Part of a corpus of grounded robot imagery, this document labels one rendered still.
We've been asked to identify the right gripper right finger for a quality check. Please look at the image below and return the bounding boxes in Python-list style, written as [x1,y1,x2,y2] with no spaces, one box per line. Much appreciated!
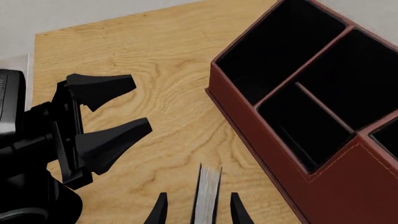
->
[230,192,256,224]

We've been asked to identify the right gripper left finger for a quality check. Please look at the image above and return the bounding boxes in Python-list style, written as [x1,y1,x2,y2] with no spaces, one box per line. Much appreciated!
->
[143,192,169,224]

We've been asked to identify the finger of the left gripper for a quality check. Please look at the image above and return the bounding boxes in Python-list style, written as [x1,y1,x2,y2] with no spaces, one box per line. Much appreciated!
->
[75,117,154,175]
[66,73,137,113]

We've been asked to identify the thin book with black cover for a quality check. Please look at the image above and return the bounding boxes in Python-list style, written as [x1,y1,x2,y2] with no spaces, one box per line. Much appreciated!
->
[190,162,223,224]

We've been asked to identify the red-brown desk caddy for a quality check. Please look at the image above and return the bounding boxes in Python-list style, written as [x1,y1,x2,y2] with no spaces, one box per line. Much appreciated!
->
[204,0,398,224]

